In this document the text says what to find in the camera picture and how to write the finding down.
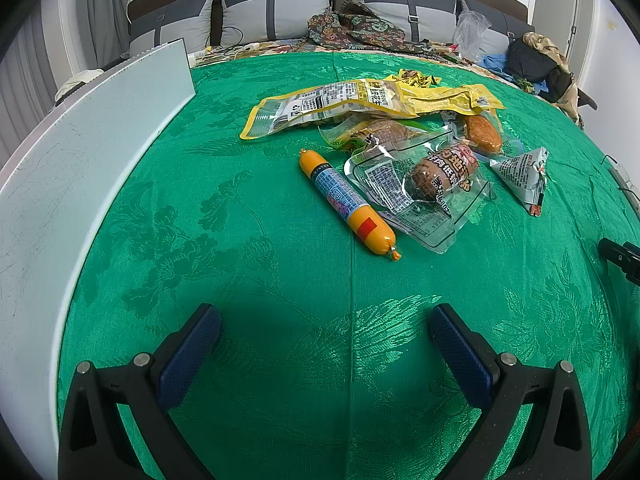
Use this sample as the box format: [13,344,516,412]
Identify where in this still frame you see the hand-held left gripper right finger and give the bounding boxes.
[428,303,593,480]

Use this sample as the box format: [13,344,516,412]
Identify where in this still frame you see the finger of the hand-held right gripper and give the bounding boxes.
[597,237,640,283]

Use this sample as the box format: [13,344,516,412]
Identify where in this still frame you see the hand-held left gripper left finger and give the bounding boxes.
[57,303,222,480]

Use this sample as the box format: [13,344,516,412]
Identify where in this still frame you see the triangular silver snack packet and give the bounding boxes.
[489,147,550,217]

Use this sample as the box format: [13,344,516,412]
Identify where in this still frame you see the clear packet with brown meat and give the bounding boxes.
[345,127,493,255]

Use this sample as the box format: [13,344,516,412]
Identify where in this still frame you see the clear packet with orange snack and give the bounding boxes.
[442,110,523,158]

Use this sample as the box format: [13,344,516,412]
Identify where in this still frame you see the orange sausage stick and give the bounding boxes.
[299,149,402,261]

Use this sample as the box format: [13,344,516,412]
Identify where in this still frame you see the white board panel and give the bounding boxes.
[0,38,197,356]

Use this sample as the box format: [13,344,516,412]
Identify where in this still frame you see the long yellow snack packet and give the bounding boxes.
[400,83,505,117]

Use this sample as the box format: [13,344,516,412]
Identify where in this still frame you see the green-edged packet with brown snack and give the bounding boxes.
[320,117,436,153]

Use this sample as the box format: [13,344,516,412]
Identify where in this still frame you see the large yellow snack packet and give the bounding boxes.
[239,80,416,141]

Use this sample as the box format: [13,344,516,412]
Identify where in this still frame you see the small yellow patterned wrapper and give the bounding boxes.
[384,70,442,88]

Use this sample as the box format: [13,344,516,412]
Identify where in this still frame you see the eyeglasses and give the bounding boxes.
[600,154,640,211]

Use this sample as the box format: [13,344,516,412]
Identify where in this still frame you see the green floral bedspread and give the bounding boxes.
[57,52,640,480]

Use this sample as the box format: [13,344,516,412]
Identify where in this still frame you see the black bag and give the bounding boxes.
[507,32,573,96]

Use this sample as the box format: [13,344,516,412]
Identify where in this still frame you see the beige patterned cloth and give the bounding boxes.
[522,31,571,68]

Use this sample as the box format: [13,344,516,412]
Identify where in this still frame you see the blue cloth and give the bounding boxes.
[477,52,516,81]

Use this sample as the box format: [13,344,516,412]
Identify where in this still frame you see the grey two-tone pillow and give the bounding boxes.
[348,0,458,43]
[457,0,536,58]
[220,0,335,48]
[129,0,217,58]

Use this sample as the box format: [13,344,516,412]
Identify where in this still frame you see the clear plastic bag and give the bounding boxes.
[452,10,493,63]

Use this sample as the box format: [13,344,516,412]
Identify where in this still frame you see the white towel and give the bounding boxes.
[55,67,106,103]

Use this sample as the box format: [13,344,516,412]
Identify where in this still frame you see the dark patterned cloth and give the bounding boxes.
[306,0,456,56]

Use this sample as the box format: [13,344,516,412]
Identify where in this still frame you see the grey curtain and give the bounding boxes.
[0,0,126,161]

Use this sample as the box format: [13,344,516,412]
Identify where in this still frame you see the black cable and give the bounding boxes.
[205,24,251,56]

